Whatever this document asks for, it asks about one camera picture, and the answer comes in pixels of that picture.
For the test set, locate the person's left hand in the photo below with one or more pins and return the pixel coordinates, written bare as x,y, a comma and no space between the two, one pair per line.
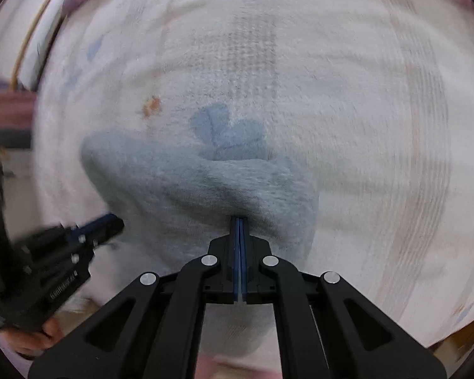
31,341

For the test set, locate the grey zip hoodie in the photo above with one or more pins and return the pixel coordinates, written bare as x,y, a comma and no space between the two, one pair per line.
221,181

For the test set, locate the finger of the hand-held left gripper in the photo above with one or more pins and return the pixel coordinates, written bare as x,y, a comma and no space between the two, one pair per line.
102,241
98,225

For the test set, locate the wooden rack rail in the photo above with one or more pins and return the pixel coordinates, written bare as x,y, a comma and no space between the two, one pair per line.
39,19

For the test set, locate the pink grey striped towel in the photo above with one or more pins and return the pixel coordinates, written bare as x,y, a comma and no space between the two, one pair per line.
8,106

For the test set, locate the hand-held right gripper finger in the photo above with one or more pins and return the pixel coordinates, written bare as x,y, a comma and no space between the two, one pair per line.
236,252
243,252

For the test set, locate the white fleece bed blanket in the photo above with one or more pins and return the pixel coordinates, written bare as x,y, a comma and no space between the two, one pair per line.
339,106

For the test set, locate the person's pink padded clothing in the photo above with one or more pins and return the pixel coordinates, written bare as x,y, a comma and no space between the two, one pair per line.
237,367

